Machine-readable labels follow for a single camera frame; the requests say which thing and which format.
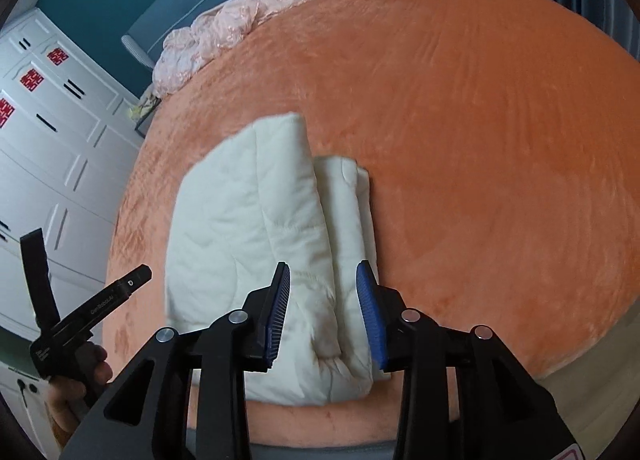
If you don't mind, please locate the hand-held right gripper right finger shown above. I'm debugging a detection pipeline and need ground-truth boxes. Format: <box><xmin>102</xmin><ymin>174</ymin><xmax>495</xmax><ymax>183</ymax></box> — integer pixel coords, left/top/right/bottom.
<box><xmin>355</xmin><ymin>260</ymin><xmax>591</xmax><ymax>460</ymax></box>

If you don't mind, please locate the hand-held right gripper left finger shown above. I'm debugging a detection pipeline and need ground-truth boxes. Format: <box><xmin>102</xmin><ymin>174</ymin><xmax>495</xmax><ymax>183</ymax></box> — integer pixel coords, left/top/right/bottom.
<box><xmin>60</xmin><ymin>261</ymin><xmax>292</xmax><ymax>460</ymax></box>

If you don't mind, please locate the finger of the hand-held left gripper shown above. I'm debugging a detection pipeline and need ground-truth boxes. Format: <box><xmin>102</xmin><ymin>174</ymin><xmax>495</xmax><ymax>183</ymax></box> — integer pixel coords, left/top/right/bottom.
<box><xmin>20</xmin><ymin>229</ymin><xmax>62</xmax><ymax>335</ymax></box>
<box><xmin>105</xmin><ymin>265</ymin><xmax>152</xmax><ymax>297</ymax></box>

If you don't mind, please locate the cream quilted jacket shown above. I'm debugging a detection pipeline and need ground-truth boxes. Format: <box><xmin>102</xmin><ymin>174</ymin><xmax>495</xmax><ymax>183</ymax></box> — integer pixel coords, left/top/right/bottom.
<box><xmin>164</xmin><ymin>111</ymin><xmax>392</xmax><ymax>408</ymax></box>

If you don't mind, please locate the person's left hand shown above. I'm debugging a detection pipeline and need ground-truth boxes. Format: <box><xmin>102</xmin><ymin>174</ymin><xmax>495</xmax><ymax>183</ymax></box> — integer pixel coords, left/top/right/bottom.
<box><xmin>46</xmin><ymin>345</ymin><xmax>114</xmax><ymax>434</ymax></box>

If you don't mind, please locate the white wardrobe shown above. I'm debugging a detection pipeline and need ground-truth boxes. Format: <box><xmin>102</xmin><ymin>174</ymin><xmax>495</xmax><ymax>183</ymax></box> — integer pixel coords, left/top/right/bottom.
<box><xmin>0</xmin><ymin>7</ymin><xmax>146</xmax><ymax>460</ymax></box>

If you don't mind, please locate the person's grey clothing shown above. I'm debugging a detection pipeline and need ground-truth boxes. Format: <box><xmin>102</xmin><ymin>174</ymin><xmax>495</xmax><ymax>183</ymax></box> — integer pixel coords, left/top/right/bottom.
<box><xmin>185</xmin><ymin>427</ymin><xmax>401</xmax><ymax>460</ymax></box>

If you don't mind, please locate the orange plush blanket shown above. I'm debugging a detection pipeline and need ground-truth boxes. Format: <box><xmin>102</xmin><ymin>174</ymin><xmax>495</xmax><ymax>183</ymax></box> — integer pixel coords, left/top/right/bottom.
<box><xmin>100</xmin><ymin>0</ymin><xmax>640</xmax><ymax>446</ymax></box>

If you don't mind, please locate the pink lace cloth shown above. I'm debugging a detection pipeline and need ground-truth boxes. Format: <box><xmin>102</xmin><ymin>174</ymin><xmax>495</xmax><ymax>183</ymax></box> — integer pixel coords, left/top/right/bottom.
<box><xmin>151</xmin><ymin>0</ymin><xmax>396</xmax><ymax>98</ymax></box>

